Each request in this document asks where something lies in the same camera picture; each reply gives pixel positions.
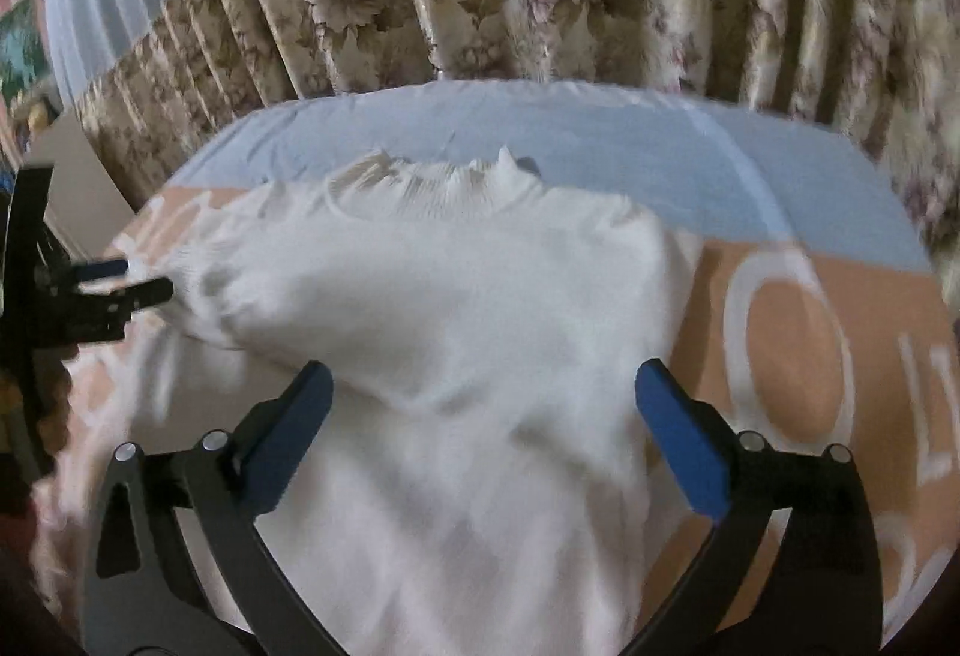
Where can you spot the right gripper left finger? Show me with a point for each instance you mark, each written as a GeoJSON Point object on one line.
{"type": "Point", "coordinates": [141, 593]}

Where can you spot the orange blue patterned bedsheet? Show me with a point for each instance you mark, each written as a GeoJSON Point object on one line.
{"type": "Point", "coordinates": [814, 315]}

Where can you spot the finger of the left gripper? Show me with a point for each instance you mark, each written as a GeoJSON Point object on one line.
{"type": "Point", "coordinates": [135, 297]}
{"type": "Point", "coordinates": [94, 271]}

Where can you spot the white knit sweater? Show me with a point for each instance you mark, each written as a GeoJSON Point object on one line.
{"type": "Point", "coordinates": [480, 485]}

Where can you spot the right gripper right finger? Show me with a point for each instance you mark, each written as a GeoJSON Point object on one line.
{"type": "Point", "coordinates": [791, 563]}

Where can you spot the white leaning board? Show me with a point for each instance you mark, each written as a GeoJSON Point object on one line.
{"type": "Point", "coordinates": [86, 210]}

